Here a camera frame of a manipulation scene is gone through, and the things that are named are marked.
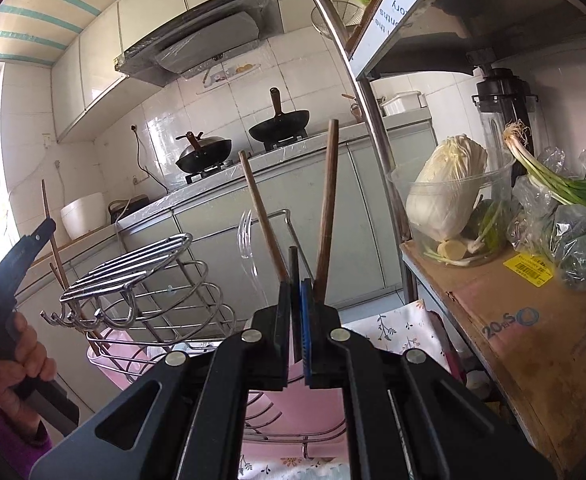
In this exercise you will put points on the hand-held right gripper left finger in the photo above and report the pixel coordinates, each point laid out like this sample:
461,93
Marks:
273,340

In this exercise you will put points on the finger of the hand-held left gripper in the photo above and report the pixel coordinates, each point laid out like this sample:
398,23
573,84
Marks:
23,255

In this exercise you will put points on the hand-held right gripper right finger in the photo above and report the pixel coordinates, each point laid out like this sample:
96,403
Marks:
307,330

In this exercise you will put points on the brown wooden chopstick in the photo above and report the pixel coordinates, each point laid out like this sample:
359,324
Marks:
260,210
328,200
46,200

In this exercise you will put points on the person's left forearm purple sleeve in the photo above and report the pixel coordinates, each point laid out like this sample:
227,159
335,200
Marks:
3,450

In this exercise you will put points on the person's left hand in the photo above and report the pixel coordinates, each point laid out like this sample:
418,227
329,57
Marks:
38,355

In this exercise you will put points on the white round container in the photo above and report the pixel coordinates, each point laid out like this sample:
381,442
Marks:
83,217

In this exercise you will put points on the dark basket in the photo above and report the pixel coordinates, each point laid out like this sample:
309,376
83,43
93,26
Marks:
128,207

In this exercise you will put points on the grey kitchen base cabinets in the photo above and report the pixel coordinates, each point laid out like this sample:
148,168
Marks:
213,230

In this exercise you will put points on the ginger piece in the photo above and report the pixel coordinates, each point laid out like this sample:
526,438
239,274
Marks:
452,250

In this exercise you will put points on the gas stove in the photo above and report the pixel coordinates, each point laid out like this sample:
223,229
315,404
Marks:
273,146

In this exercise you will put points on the black wok with lid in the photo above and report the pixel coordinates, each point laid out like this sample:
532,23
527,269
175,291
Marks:
205,152

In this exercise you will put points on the napa cabbage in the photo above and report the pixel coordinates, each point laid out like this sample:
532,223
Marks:
448,185

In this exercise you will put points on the clear plastic bowl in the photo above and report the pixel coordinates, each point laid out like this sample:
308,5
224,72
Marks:
498,240

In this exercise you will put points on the cardboard box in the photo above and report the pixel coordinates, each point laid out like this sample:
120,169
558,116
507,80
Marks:
523,340

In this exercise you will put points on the brown pot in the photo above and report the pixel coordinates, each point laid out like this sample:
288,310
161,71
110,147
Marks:
356,111

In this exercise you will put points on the metal shelf rack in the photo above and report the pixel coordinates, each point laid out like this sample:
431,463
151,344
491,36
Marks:
373,105

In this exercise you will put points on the upper kitchen cabinets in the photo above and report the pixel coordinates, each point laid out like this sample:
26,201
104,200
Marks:
138,45

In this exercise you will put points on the white lidded container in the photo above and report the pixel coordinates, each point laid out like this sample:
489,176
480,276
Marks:
400,104

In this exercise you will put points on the plastic bag of greens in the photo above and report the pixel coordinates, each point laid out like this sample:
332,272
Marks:
573,245

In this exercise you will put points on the scallions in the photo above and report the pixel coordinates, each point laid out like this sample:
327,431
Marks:
538,170

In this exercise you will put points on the range hood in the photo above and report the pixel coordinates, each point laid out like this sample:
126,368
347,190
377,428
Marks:
198,35

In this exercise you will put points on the black blender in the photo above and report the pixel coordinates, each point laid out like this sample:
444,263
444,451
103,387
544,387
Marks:
505,100

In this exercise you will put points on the metal skimmer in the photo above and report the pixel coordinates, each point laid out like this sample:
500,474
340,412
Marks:
333,20

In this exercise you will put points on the clear wall shelf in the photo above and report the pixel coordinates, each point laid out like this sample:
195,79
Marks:
228,74

